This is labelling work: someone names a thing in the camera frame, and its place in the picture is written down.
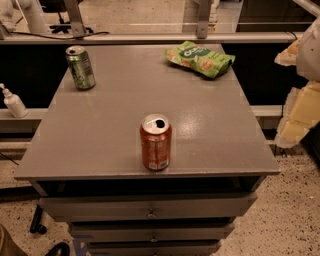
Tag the top grey drawer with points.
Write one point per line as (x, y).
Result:
(147, 207)

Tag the green soda can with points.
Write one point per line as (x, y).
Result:
(80, 67)

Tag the grey drawer cabinet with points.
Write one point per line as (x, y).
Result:
(88, 143)

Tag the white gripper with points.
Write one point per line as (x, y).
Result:
(310, 55)

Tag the bottom grey drawer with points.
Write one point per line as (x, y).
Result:
(164, 248)

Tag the middle grey drawer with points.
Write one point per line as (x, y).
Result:
(152, 232)

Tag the white pump bottle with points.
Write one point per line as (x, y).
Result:
(13, 102)

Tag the metal frame rail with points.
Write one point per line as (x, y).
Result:
(20, 38)

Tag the black caster leg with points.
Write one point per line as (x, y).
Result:
(36, 225)

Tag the grey drawer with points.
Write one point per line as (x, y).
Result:
(152, 232)
(164, 248)
(147, 207)

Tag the green rice chip bag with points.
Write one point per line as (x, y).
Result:
(207, 62)

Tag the orange soda can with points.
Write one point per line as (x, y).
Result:
(155, 135)

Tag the black office chair base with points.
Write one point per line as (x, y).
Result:
(65, 25)

